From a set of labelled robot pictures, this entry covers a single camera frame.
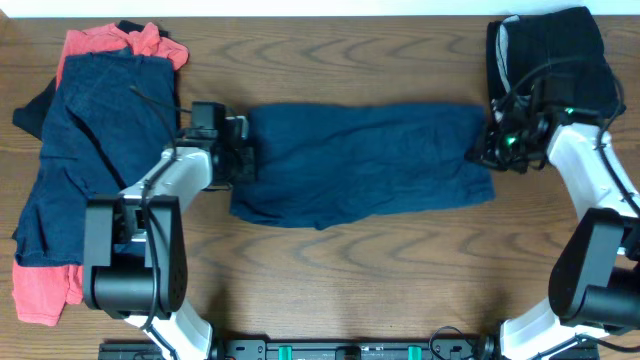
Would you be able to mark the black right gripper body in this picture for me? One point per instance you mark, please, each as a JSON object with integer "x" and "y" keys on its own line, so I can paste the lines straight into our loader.
{"x": 508, "y": 151}

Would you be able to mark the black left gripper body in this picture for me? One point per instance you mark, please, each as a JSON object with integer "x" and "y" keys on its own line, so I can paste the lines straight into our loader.
{"x": 236, "y": 168}

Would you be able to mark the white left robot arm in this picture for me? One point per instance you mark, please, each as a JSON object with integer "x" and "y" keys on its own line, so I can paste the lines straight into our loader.
{"x": 135, "y": 266}

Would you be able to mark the black folded garment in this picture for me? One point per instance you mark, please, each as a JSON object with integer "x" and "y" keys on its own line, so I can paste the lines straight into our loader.
{"x": 519, "y": 49}

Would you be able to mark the coral red garment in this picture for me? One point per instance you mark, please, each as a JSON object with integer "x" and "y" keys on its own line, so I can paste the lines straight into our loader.
{"x": 47, "y": 270}

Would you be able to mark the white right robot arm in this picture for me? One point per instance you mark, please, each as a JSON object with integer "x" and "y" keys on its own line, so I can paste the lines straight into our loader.
{"x": 589, "y": 298}

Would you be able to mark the navy garment on pile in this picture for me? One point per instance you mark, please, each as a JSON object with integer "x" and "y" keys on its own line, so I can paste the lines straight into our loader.
{"x": 107, "y": 126}

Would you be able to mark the navy blue shorts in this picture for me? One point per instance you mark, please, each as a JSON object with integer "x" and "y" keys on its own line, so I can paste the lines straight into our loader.
{"x": 324, "y": 165}

